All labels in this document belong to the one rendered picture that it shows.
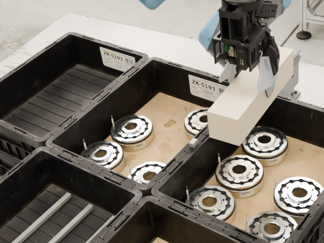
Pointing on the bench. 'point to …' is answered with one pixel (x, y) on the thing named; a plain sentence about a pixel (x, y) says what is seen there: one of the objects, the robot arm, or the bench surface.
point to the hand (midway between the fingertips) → (252, 85)
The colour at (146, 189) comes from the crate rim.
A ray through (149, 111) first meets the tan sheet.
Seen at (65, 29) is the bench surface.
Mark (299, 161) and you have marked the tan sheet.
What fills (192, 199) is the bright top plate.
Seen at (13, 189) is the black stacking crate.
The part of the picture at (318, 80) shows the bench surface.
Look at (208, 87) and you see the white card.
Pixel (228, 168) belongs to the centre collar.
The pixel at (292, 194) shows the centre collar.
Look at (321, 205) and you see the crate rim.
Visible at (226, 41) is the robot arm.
